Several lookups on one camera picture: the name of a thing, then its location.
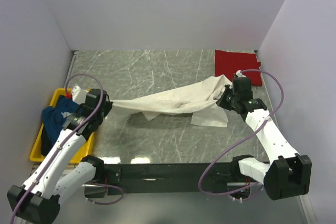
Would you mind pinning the folded red t shirt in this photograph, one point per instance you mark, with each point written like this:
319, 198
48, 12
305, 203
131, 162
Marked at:
228, 63

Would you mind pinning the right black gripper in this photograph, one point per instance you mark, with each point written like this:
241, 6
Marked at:
226, 98

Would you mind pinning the white t shirt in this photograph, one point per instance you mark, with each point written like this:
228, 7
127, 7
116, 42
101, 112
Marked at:
199, 99

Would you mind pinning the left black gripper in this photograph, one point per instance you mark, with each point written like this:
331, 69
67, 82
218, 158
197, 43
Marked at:
105, 105

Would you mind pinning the blue t shirt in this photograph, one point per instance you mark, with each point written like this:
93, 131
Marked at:
54, 117

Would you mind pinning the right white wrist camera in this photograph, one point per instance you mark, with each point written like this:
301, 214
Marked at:
239, 74

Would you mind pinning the black garment in bin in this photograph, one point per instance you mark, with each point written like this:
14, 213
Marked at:
46, 145

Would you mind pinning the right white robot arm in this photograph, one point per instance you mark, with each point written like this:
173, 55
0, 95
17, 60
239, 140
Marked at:
288, 173

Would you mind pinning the black base bar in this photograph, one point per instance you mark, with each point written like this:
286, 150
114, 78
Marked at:
170, 178

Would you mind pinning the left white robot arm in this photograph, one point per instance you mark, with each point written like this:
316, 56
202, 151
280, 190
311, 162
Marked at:
39, 198

